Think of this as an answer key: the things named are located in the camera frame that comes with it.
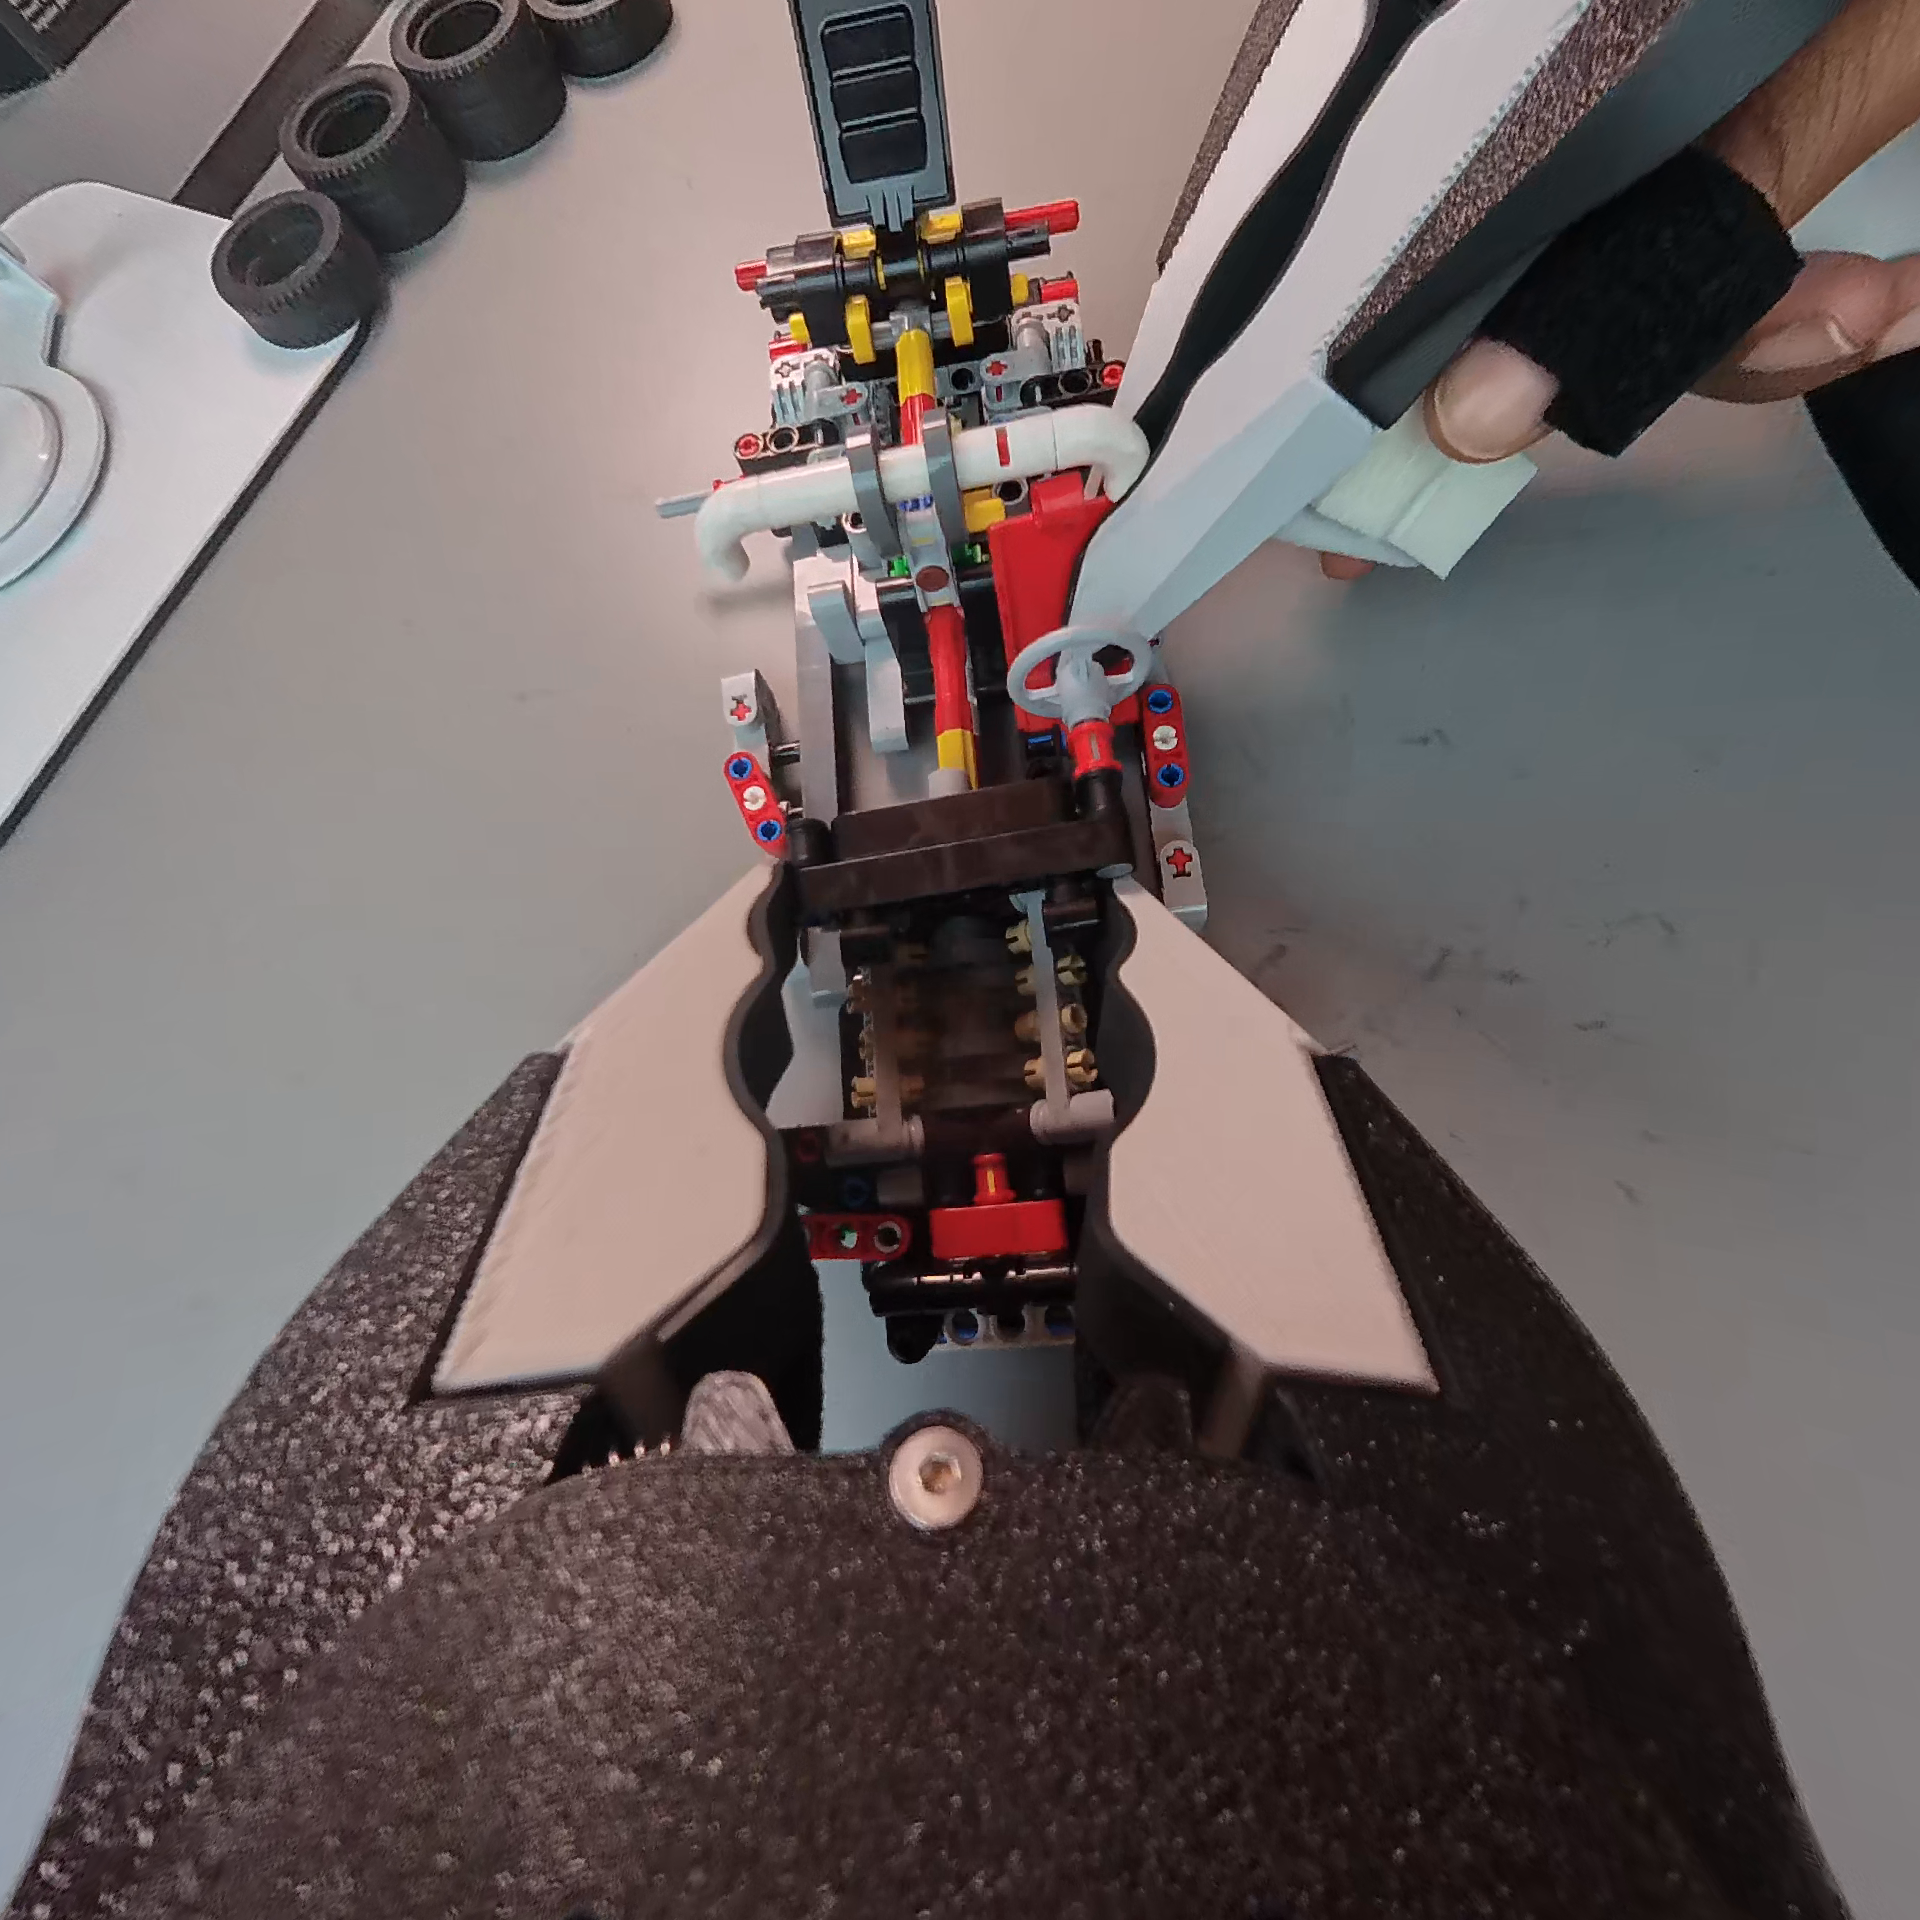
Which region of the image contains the black rubber tyre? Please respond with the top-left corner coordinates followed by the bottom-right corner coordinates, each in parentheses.
top-left (282, 65), bottom-right (471, 254)
top-left (211, 192), bottom-right (386, 349)
top-left (394, 0), bottom-right (571, 163)
top-left (527, 0), bottom-right (676, 80)

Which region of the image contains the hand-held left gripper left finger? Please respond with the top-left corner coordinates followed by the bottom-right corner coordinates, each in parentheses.
top-left (431, 865), bottom-right (828, 1454)

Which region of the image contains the toy brick car model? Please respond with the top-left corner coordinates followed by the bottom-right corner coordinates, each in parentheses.
top-left (656, 0), bottom-right (1214, 1360)

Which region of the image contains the person's right hand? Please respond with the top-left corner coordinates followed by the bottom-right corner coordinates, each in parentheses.
top-left (1316, 0), bottom-right (1920, 584)

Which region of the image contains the black set box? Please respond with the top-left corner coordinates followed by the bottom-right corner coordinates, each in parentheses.
top-left (0, 0), bottom-right (96, 95)

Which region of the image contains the white tray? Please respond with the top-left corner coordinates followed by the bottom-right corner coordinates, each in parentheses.
top-left (0, 179), bottom-right (368, 840)

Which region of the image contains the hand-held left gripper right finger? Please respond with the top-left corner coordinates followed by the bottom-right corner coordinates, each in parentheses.
top-left (1075, 882), bottom-right (1439, 1454)

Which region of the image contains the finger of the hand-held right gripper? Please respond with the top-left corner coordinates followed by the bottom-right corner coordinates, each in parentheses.
top-left (1118, 0), bottom-right (1408, 455)
top-left (1067, 0), bottom-right (1580, 633)

